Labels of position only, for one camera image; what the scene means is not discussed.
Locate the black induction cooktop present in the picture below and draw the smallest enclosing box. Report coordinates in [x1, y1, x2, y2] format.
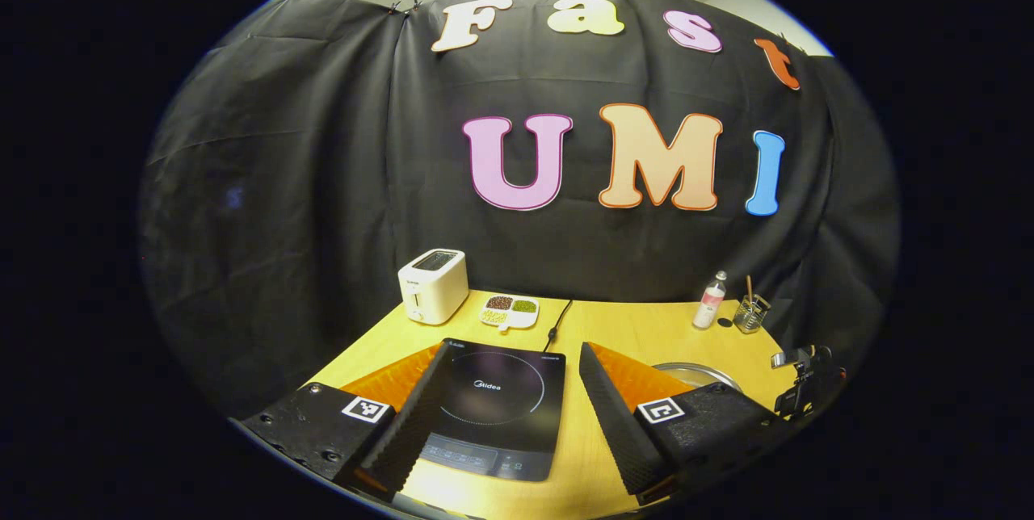
[418, 338, 567, 483]

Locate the white toaster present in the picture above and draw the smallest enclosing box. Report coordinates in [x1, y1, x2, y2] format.
[397, 249, 469, 325]

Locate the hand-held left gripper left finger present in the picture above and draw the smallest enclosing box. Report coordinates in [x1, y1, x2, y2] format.
[234, 341, 453, 503]

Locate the clear bottle with pink label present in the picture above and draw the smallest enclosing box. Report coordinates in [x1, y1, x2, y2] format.
[692, 270, 728, 331]

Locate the black backdrop cloth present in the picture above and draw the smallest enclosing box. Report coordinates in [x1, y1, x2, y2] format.
[139, 0, 900, 424]

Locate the white divided dish of beans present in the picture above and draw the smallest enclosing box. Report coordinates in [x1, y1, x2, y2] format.
[480, 295, 540, 333]

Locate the stainless steel pot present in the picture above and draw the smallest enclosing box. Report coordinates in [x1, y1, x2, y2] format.
[651, 362, 742, 393]

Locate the black power cable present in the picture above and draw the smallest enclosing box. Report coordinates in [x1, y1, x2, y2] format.
[544, 299, 574, 353]

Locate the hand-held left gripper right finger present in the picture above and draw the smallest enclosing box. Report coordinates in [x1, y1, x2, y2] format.
[578, 342, 797, 507]

